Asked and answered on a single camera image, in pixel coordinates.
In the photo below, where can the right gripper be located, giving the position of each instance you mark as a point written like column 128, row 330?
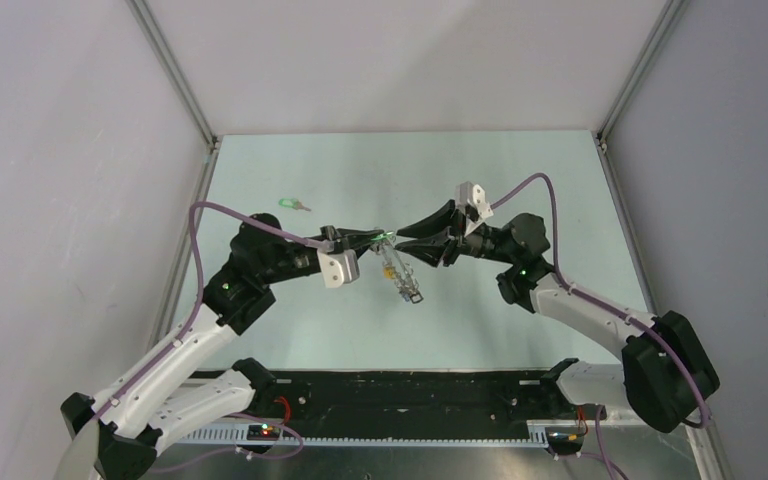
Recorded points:
column 431, row 250

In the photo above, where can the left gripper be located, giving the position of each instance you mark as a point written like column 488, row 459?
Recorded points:
column 345, row 239

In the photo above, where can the large metal keyring disc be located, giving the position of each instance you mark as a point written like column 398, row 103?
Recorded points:
column 404, row 280

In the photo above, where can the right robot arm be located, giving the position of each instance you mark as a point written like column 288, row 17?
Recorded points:
column 662, row 373

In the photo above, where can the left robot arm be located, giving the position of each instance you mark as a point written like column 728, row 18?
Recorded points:
column 122, row 430

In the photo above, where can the loose green tagged key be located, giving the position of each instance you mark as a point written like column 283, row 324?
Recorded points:
column 293, row 203

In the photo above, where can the left control board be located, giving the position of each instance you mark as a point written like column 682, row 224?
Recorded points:
column 263, row 433

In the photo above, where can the control board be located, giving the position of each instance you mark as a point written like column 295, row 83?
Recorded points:
column 263, row 433
column 555, row 438

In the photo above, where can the right control board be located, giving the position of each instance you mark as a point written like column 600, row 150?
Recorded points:
column 555, row 438

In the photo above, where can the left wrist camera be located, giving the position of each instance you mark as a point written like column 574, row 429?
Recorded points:
column 338, row 269

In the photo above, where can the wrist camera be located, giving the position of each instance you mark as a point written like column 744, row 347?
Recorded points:
column 338, row 269
column 472, row 205

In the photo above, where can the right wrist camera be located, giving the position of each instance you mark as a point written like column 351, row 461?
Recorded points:
column 472, row 205

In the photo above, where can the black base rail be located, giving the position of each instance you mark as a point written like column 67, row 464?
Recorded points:
column 502, row 406

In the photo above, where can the left aluminium frame post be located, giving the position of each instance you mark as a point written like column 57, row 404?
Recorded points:
column 163, row 51

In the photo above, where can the aluminium frame post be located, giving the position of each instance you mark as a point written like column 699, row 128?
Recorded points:
column 666, row 22
column 163, row 51

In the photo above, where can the right aluminium frame post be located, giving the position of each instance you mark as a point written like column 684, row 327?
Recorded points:
column 666, row 22

